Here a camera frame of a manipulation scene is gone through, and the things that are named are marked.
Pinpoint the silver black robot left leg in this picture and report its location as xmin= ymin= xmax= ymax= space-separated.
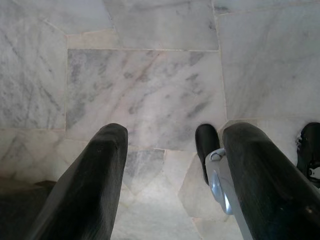
xmin=194 ymin=123 xmax=248 ymax=240

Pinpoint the silver black robot leg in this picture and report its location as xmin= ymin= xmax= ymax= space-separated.
xmin=296 ymin=121 xmax=320 ymax=188
xmin=194 ymin=123 xmax=248 ymax=240

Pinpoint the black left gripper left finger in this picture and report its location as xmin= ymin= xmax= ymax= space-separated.
xmin=24 ymin=122 xmax=129 ymax=240

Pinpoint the silver black robot right leg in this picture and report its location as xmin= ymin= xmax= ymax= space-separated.
xmin=296 ymin=121 xmax=320 ymax=188

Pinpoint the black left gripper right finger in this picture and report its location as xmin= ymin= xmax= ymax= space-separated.
xmin=221 ymin=121 xmax=320 ymax=240

